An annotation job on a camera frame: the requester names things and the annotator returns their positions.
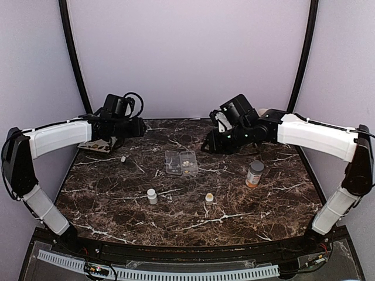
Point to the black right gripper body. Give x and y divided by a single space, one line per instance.
231 143

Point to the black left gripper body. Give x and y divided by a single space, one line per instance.
126 132

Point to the orange pill bottle grey cap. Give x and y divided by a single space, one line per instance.
254 173

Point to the clear plastic pill organizer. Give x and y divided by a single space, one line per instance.
174 159

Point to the white pill bottle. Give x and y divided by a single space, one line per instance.
209 199
152 196

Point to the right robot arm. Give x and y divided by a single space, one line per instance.
237 123

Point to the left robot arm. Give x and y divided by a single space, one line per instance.
23 149

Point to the square floral ceramic plate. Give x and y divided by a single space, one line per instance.
99 145

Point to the cream ceramic mug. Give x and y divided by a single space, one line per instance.
261 111

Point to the white pill bottle front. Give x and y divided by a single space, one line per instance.
152 196

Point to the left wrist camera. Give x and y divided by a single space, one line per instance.
130 98

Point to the black left frame post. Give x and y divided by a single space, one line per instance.
74 60

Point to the black frame post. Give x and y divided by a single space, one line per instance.
74 60
303 61

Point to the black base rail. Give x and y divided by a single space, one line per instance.
102 246

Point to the white slotted cable duct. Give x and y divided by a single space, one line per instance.
136 270

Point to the black right frame post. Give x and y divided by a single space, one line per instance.
303 61

